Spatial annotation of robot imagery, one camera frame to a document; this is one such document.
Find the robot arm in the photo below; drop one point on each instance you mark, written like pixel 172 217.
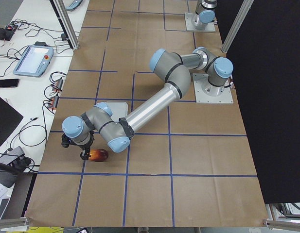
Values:
pixel 170 67
pixel 204 13

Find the red yellow mango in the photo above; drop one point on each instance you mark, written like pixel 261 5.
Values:
pixel 98 155

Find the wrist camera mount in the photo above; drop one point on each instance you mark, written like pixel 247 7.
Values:
pixel 66 141

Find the white digital kitchen scale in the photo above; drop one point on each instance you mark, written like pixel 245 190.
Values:
pixel 119 109

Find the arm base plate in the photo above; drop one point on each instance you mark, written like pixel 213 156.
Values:
pixel 190 27
pixel 209 94

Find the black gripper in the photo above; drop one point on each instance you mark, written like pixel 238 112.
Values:
pixel 87 147

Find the black smartphone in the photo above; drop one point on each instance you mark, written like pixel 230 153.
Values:
pixel 9 83

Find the teach pendant near left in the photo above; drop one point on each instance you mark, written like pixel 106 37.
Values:
pixel 34 61

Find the aluminium frame post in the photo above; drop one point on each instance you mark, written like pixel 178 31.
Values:
pixel 66 25

